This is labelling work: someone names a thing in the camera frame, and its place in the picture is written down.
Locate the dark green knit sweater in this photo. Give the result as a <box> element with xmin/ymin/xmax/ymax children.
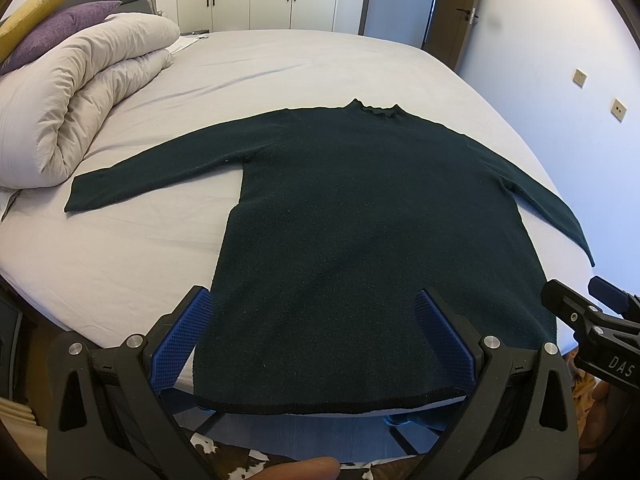
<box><xmin>66</xmin><ymin>101</ymin><xmax>587</xmax><ymax>414</ymax></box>

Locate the person's left hand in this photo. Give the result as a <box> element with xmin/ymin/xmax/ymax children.
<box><xmin>253</xmin><ymin>457</ymin><xmax>341</xmax><ymax>480</ymax></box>

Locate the white bed mattress sheet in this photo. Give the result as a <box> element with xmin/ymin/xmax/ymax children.
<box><xmin>0</xmin><ymin>28</ymin><xmax>609</xmax><ymax>396</ymax></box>

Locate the beige folded duvet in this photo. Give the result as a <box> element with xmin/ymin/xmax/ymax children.
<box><xmin>1</xmin><ymin>13</ymin><xmax>180</xmax><ymax>192</ymax></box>

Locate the brown wooden door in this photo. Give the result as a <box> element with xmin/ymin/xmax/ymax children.
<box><xmin>422</xmin><ymin>0</ymin><xmax>480</xmax><ymax>72</ymax></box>

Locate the purple pillow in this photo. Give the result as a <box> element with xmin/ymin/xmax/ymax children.
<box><xmin>1</xmin><ymin>0</ymin><xmax>122</xmax><ymax>75</ymax></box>

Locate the yellow pillow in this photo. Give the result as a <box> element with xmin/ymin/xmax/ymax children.
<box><xmin>0</xmin><ymin>0</ymin><xmax>66</xmax><ymax>61</ymax></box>

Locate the beige wall socket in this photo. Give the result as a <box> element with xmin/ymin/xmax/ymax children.
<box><xmin>611</xmin><ymin>99</ymin><xmax>627</xmax><ymax>122</ymax></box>

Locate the beige wall switch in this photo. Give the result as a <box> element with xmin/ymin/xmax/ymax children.
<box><xmin>573</xmin><ymin>68</ymin><xmax>587</xmax><ymax>88</ymax></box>

